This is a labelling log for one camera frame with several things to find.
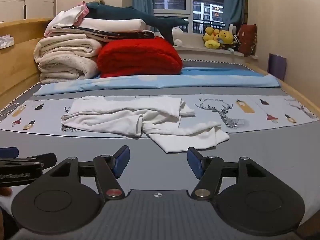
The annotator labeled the dark teal shark plush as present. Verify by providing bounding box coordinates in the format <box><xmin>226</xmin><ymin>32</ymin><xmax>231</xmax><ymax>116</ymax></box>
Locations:
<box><xmin>85</xmin><ymin>1</ymin><xmax>189</xmax><ymax>44</ymax></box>

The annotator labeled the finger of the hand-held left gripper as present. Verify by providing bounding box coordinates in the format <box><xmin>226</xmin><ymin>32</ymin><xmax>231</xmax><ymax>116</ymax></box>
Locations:
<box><xmin>0</xmin><ymin>147</ymin><xmax>20</xmax><ymax>158</ymax></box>
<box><xmin>26</xmin><ymin>153</ymin><xmax>57</xmax><ymax>172</ymax></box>

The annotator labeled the yellow duck plush toy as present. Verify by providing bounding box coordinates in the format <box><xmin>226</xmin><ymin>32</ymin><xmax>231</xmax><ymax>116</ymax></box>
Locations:
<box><xmin>202</xmin><ymin>27</ymin><xmax>221</xmax><ymax>49</ymax></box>

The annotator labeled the tissue box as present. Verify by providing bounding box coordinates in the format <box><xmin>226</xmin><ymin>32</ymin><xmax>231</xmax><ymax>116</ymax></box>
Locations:
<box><xmin>0</xmin><ymin>34</ymin><xmax>15</xmax><ymax>50</ymax></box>

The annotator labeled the light blue blanket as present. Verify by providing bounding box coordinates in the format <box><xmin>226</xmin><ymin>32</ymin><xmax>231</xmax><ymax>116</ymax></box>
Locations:
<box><xmin>33</xmin><ymin>66</ymin><xmax>282</xmax><ymax>97</ymax></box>

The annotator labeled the window sill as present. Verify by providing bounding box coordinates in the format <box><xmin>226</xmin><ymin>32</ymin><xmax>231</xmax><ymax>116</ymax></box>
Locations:
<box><xmin>172</xmin><ymin>44</ymin><xmax>259</xmax><ymax>61</ymax></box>

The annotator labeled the yellow round plush toy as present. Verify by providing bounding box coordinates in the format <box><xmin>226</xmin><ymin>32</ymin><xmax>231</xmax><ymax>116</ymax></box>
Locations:
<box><xmin>217</xmin><ymin>30</ymin><xmax>234</xmax><ymax>48</ymax></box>

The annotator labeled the white folded sheet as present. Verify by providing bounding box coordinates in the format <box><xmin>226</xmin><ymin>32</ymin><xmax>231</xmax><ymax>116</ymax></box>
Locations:
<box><xmin>75</xmin><ymin>17</ymin><xmax>149</xmax><ymax>33</ymax></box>

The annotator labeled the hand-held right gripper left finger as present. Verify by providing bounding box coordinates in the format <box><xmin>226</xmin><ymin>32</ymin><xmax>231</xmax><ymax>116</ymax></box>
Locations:
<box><xmin>44</xmin><ymin>145</ymin><xmax>131</xmax><ymax>201</ymax></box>

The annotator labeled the white cable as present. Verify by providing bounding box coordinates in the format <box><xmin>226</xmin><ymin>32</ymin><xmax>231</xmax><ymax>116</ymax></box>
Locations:
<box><xmin>0</xmin><ymin>102</ymin><xmax>24</xmax><ymax>117</ymax></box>

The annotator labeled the white plush toy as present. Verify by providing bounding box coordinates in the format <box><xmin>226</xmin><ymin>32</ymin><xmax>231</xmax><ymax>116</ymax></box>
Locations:
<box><xmin>172</xmin><ymin>26</ymin><xmax>185</xmax><ymax>47</ymax></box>

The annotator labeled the white garment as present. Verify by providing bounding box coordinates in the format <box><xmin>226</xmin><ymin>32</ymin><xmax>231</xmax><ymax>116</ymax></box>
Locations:
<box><xmin>61</xmin><ymin>95</ymin><xmax>230</xmax><ymax>153</ymax></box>

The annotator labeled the cream folded blanket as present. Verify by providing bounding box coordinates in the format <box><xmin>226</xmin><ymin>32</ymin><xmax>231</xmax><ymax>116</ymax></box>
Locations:
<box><xmin>34</xmin><ymin>34</ymin><xmax>104</xmax><ymax>85</ymax></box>

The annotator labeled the red folded blanket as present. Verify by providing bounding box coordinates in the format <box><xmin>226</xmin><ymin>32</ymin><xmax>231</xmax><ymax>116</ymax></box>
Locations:
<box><xmin>97</xmin><ymin>36</ymin><xmax>183</xmax><ymax>78</ymax></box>

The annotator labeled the white and pink cloth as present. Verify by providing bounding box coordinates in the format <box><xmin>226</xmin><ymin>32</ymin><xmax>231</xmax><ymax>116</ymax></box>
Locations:
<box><xmin>44</xmin><ymin>1</ymin><xmax>90</xmax><ymax>37</ymax></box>

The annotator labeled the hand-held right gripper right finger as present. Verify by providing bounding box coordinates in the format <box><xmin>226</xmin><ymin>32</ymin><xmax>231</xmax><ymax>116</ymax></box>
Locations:
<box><xmin>187</xmin><ymin>147</ymin><xmax>270</xmax><ymax>201</ymax></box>

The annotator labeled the dark patterned folded cloth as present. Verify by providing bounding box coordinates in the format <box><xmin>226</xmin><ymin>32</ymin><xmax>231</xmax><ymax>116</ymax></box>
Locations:
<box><xmin>50</xmin><ymin>27</ymin><xmax>157</xmax><ymax>43</ymax></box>

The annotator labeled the deer printed bed sheet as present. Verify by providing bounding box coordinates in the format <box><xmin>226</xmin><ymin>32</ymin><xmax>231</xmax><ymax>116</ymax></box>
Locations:
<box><xmin>0</xmin><ymin>95</ymin><xmax>319</xmax><ymax>138</ymax></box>

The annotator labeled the dark red pillow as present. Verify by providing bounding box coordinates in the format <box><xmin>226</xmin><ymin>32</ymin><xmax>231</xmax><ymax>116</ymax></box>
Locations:
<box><xmin>237</xmin><ymin>24</ymin><xmax>258</xmax><ymax>57</ymax></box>

